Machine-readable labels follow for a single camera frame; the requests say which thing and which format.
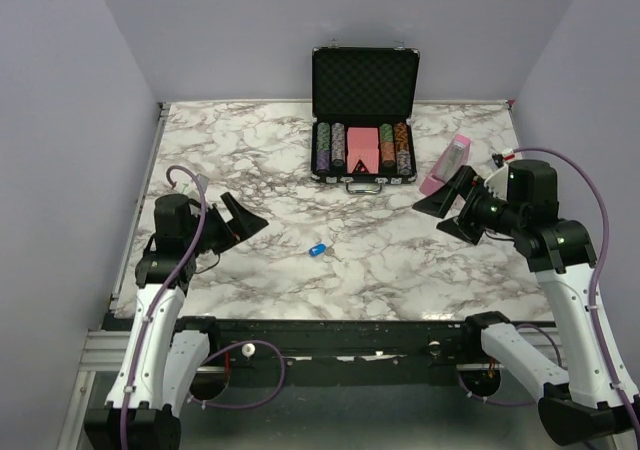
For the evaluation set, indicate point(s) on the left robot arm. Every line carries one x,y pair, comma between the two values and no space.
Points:
150,315

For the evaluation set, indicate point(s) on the silver key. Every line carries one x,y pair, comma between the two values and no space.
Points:
331,252

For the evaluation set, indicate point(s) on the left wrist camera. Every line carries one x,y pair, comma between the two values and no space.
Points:
190,187

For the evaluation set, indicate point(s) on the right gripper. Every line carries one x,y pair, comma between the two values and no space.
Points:
440,200

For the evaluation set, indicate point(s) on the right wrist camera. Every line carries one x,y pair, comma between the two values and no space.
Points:
496,183

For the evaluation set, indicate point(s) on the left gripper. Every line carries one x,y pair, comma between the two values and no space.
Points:
242,226

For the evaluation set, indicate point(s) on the blue key tag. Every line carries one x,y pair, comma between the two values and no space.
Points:
317,250

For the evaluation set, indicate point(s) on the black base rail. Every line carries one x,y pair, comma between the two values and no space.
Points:
275,353

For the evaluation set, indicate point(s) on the pink card box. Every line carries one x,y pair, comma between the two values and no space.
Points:
454,156

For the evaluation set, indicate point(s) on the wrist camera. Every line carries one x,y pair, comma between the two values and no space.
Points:
496,183
190,187

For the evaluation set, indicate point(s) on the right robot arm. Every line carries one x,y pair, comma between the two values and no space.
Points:
592,395

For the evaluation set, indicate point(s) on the black poker chip case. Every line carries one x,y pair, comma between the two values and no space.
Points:
363,87

